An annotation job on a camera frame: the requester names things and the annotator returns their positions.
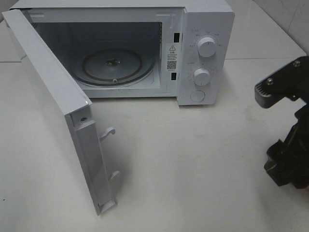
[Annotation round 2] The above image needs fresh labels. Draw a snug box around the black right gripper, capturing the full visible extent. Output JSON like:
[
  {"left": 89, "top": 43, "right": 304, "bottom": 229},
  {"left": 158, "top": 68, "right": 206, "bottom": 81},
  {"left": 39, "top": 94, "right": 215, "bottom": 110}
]
[{"left": 264, "top": 104, "right": 309, "bottom": 189}]

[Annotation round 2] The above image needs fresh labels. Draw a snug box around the round white door button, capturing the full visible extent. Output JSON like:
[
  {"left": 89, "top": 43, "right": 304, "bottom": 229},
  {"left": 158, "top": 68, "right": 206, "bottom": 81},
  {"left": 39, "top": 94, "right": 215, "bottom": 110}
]
[{"left": 190, "top": 90, "right": 205, "bottom": 102}]

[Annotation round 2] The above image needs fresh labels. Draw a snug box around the white control knob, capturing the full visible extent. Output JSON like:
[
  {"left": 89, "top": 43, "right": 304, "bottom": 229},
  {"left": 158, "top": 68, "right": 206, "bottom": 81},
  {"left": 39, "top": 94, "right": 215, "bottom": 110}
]
[
  {"left": 193, "top": 68, "right": 211, "bottom": 86},
  {"left": 197, "top": 36, "right": 217, "bottom": 58}
]

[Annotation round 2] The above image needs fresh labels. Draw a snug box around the white microwave oven body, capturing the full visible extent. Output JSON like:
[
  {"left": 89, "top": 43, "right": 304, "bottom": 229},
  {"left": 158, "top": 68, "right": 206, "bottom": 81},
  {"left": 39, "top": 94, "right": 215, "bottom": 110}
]
[{"left": 8, "top": 0, "right": 235, "bottom": 105}]

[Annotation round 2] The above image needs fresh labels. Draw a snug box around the warning label sticker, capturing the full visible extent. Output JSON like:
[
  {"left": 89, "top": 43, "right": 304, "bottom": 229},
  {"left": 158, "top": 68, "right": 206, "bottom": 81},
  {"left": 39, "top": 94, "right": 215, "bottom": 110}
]
[{"left": 166, "top": 43, "right": 179, "bottom": 71}]

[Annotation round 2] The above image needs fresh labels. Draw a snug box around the glass microwave turntable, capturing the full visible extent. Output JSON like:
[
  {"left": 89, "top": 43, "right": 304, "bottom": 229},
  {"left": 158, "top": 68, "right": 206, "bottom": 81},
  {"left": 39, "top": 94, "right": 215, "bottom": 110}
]
[{"left": 70, "top": 49, "right": 155, "bottom": 87}]

